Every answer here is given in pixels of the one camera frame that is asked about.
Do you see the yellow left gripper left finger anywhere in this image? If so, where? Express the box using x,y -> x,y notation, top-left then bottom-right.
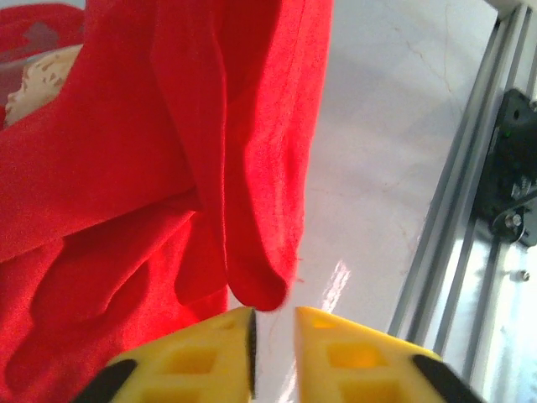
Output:
75,307 -> 258,403

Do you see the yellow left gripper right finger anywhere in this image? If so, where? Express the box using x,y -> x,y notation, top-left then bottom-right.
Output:
293,306 -> 487,403

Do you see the red t-shirt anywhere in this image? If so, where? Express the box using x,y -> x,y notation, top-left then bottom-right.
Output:
0,0 -> 336,379

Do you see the wide aluminium base rail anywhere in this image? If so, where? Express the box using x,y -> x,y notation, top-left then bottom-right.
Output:
388,0 -> 537,403

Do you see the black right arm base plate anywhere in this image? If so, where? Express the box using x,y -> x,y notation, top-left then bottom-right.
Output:
477,87 -> 537,247

